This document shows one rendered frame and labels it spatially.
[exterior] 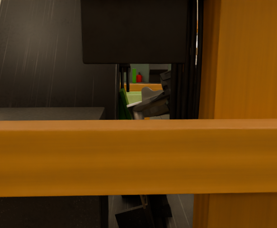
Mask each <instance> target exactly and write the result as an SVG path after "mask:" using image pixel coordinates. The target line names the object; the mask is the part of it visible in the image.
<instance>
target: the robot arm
mask: <svg viewBox="0 0 277 228"><path fill-rule="evenodd" d="M196 48H197V43H196ZM196 69H197V55H196V63H195V81H194V98H193V112H194V101H195V86H196ZM160 80H161V85H162V89H163V90H157V91H153V90H152V89H150V88H149V87H143V88H142V90H141V98H142V102H141V103H139V104H137V105H136V106H135V107H133V108H132V110H133V111H137V112H142V111H143V110H145V111H143V115H144V118H146V117H154V116H161V115H165V114H169V112H170V83H171V70H170V71H167V72H164V73H161V74H160ZM167 101H168V104H167Z"/></svg>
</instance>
